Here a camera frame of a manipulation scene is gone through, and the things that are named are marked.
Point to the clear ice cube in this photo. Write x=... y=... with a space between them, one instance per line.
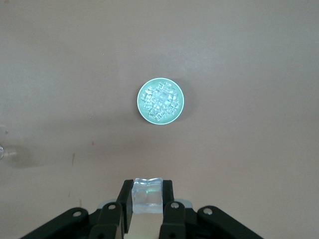
x=147 y=196

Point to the pile of clear ice cubes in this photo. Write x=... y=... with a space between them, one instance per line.
x=160 y=102

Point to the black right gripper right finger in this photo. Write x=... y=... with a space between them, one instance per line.
x=168 y=194

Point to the green ceramic bowl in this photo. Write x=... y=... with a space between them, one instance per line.
x=139 y=107

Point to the brown table cover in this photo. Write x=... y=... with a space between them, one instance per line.
x=224 y=49

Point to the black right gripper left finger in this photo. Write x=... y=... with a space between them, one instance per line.
x=125 y=199

